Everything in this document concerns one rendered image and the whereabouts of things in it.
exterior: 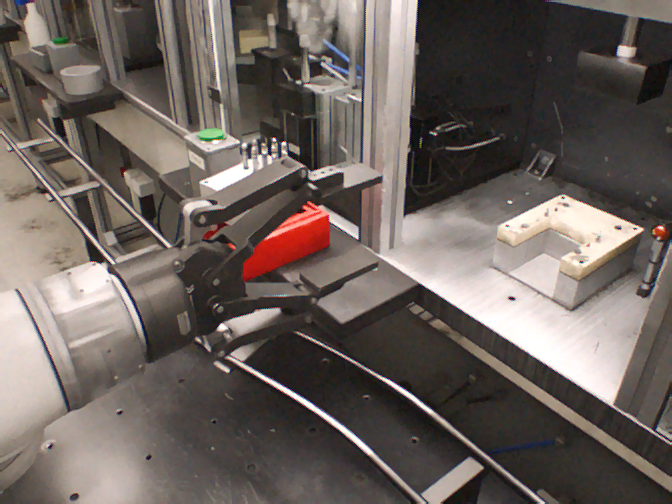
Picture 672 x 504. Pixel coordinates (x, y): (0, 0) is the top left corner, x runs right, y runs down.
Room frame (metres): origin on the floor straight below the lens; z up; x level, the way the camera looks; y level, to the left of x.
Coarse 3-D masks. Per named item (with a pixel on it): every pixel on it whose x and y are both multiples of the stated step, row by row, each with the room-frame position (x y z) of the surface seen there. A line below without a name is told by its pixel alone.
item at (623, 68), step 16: (624, 32) 0.72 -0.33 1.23; (640, 32) 0.72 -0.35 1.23; (592, 48) 0.75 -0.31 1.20; (608, 48) 0.75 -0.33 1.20; (624, 48) 0.71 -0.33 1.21; (592, 64) 0.72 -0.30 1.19; (608, 64) 0.70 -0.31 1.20; (624, 64) 0.69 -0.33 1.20; (640, 64) 0.68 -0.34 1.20; (656, 64) 0.68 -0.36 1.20; (576, 80) 0.73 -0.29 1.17; (592, 80) 0.72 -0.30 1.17; (608, 80) 0.70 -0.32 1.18; (624, 80) 0.69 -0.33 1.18; (640, 80) 0.67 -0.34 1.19; (656, 80) 0.69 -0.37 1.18; (608, 96) 0.70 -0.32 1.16; (624, 96) 0.68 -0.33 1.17; (640, 96) 0.67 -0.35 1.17; (656, 96) 0.70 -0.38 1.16
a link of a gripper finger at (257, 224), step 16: (288, 192) 0.42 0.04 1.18; (304, 192) 0.42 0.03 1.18; (320, 192) 0.42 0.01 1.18; (256, 208) 0.41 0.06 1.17; (272, 208) 0.41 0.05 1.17; (288, 208) 0.41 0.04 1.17; (240, 224) 0.40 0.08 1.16; (256, 224) 0.39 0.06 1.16; (272, 224) 0.40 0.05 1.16; (224, 240) 0.40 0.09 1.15; (240, 240) 0.38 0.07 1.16; (256, 240) 0.39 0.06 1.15; (240, 256) 0.37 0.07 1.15; (208, 272) 0.36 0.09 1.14; (224, 272) 0.36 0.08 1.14
